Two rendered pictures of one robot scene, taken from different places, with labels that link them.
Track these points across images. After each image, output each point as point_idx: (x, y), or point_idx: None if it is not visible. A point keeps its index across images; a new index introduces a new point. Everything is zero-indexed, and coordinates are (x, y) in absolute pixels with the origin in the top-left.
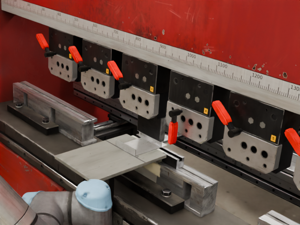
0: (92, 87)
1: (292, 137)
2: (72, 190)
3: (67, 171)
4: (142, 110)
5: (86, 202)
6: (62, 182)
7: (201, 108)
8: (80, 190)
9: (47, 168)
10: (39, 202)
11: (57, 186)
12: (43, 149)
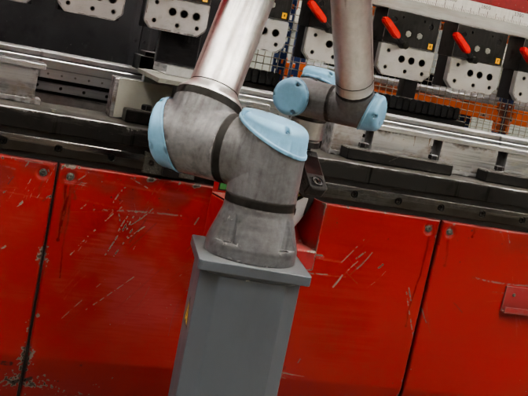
0: (86, 7)
1: (391, 22)
2: (85, 156)
3: (78, 128)
4: (187, 27)
5: (331, 81)
6: (60, 151)
7: (278, 13)
8: (323, 71)
9: (20, 137)
10: (313, 82)
11: (43, 161)
12: (12, 108)
